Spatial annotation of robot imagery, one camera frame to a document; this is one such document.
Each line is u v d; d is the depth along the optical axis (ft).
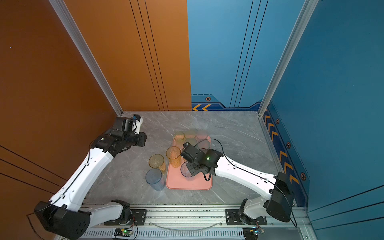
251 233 2.31
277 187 1.31
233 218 2.37
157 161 2.61
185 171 2.43
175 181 2.79
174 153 3.10
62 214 1.20
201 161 1.79
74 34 2.54
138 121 2.27
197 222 2.38
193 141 2.97
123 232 2.33
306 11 2.33
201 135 3.33
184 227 2.32
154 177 2.58
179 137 3.27
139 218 2.42
